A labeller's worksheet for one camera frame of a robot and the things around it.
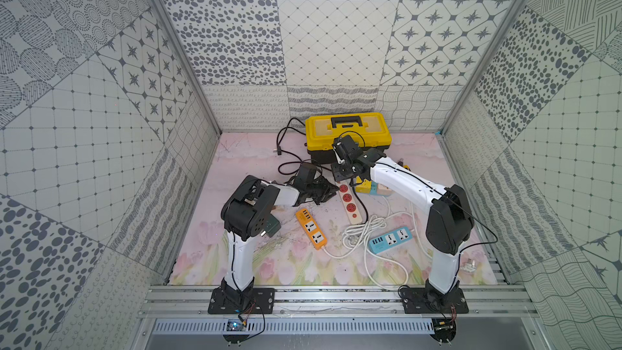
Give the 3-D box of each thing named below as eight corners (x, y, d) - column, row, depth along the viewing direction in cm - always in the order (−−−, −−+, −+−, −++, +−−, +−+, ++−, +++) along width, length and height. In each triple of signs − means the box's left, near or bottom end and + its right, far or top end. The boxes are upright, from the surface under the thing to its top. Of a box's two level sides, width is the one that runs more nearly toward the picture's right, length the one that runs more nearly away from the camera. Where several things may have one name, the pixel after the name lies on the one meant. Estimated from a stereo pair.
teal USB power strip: (372, 254, 84) (373, 252, 83) (366, 242, 87) (367, 240, 85) (413, 239, 88) (415, 236, 86) (406, 228, 91) (408, 225, 89)
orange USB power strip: (317, 252, 86) (317, 249, 83) (294, 215, 95) (294, 212, 93) (328, 244, 88) (329, 241, 85) (305, 209, 97) (304, 205, 94)
